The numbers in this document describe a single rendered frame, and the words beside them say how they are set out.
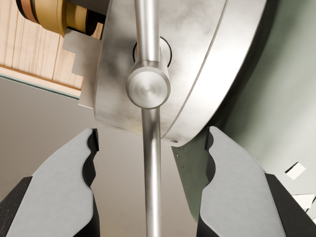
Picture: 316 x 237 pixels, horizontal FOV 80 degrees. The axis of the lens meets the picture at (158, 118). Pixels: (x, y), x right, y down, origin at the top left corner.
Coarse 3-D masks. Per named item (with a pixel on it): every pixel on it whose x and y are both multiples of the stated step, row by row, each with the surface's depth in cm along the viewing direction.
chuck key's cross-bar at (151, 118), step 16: (144, 0) 9; (144, 16) 9; (144, 32) 9; (144, 48) 10; (144, 112) 12; (144, 128) 12; (144, 144) 13; (160, 144) 13; (144, 160) 13; (160, 160) 13; (144, 176) 14; (160, 176) 14; (160, 192) 14; (160, 208) 14; (160, 224) 14
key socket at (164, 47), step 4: (160, 36) 16; (160, 40) 16; (164, 40) 16; (136, 44) 16; (160, 44) 16; (164, 44) 16; (168, 44) 17; (136, 48) 16; (160, 48) 16; (164, 48) 16; (168, 48) 16; (136, 52) 17; (164, 52) 17; (168, 52) 17; (136, 56) 17; (168, 56) 17; (168, 60) 17
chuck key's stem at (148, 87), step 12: (132, 72) 9; (144, 72) 9; (156, 72) 9; (132, 84) 9; (144, 84) 9; (156, 84) 9; (168, 84) 9; (132, 96) 9; (144, 96) 9; (156, 96) 9; (168, 96) 9; (144, 108) 10
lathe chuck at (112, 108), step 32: (128, 0) 15; (160, 0) 15; (192, 0) 15; (224, 0) 16; (128, 32) 16; (160, 32) 16; (192, 32) 16; (128, 64) 17; (192, 64) 17; (96, 96) 20; (128, 128) 24; (160, 128) 23
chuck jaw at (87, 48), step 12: (72, 36) 28; (84, 36) 28; (72, 48) 28; (84, 48) 28; (96, 48) 28; (84, 60) 29; (96, 60) 29; (72, 72) 29; (84, 72) 29; (84, 84) 29; (84, 96) 30
